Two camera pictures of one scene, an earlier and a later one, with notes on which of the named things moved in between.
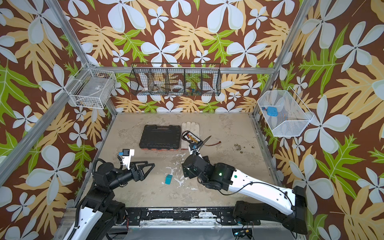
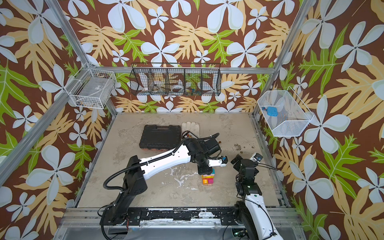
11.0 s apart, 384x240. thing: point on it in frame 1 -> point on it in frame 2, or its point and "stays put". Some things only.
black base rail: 226,216 stays put
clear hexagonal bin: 286,114 stays put
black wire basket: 200,79 stays put
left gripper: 139,175 -> 206,172
